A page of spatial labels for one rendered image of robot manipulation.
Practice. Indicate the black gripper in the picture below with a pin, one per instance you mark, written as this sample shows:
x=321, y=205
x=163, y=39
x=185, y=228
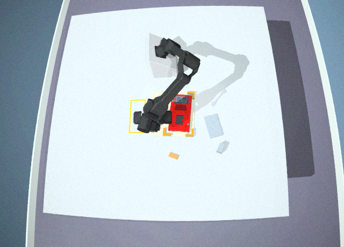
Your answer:
x=166, y=119

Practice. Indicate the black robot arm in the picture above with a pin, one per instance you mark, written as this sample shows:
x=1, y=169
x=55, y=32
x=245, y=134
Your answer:
x=159, y=105

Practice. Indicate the small brown wooden block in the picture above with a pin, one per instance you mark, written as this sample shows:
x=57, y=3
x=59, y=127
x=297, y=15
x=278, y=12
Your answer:
x=173, y=155

